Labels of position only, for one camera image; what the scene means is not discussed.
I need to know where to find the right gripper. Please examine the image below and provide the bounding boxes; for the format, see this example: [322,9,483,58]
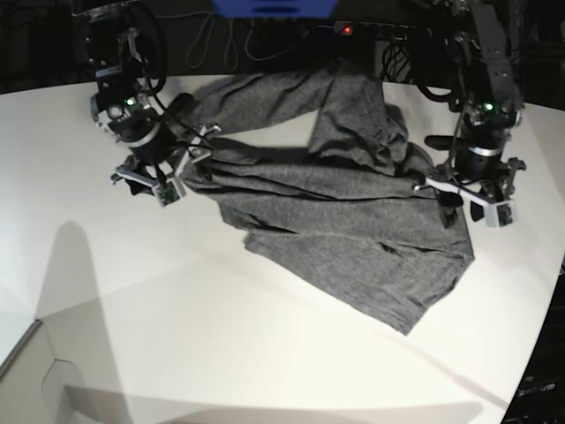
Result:
[110,120,221,203]

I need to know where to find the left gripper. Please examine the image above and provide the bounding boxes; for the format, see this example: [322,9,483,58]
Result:
[414,140,527,206]

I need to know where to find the grey t-shirt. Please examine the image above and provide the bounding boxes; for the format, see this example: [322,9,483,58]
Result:
[174,61,474,334]

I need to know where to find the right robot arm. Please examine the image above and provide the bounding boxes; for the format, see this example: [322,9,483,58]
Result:
[87,3,488,234]

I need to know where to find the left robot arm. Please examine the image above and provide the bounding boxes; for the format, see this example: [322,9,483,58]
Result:
[128,2,525,229]

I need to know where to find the blue box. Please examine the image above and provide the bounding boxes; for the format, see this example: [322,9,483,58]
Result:
[213,0,338,19]

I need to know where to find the black power strip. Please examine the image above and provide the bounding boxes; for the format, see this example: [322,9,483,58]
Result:
[330,20,431,41]

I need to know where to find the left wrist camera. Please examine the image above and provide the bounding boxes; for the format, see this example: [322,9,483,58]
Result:
[484,200,517,230]

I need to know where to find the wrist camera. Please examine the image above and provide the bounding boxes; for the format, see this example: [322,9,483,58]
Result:
[154,182,181,207]
[484,200,517,230]

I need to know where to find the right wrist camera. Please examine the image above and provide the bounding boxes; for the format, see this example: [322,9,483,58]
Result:
[154,182,181,207]

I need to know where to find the black cable bundle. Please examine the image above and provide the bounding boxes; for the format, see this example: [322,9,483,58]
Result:
[379,37,420,85]

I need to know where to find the white floor cables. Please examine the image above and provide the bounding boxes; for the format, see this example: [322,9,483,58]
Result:
[132,11,310,70]

